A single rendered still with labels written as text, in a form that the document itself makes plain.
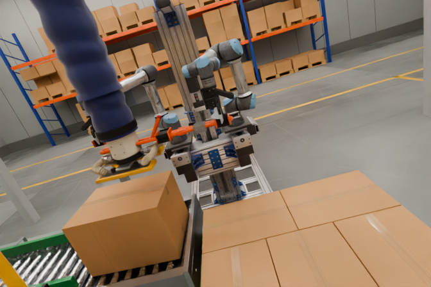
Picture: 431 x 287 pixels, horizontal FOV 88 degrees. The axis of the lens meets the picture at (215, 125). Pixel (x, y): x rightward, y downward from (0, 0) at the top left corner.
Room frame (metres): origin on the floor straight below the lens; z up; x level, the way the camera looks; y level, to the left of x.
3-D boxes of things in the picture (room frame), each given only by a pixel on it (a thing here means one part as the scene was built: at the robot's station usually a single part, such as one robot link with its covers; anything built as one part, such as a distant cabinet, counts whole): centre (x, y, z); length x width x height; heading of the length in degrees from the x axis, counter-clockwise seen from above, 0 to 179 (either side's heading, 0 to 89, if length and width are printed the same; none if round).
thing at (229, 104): (1.76, -0.17, 1.20); 0.13 x 0.12 x 0.14; 63
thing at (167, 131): (1.25, 0.30, 1.28); 0.10 x 0.08 x 0.06; 173
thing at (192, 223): (1.28, 0.36, 0.58); 0.70 x 0.03 x 0.06; 176
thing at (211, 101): (1.22, -0.03, 1.42); 0.09 x 0.08 x 0.12; 82
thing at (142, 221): (1.31, 0.72, 0.75); 0.60 x 0.40 x 0.40; 83
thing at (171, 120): (1.78, 0.33, 1.20); 0.13 x 0.12 x 0.14; 38
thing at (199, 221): (1.28, 0.36, 0.47); 0.70 x 0.03 x 0.15; 176
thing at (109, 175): (1.19, 0.56, 1.17); 0.34 x 0.10 x 0.05; 83
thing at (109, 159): (1.28, 0.55, 1.21); 0.34 x 0.25 x 0.06; 83
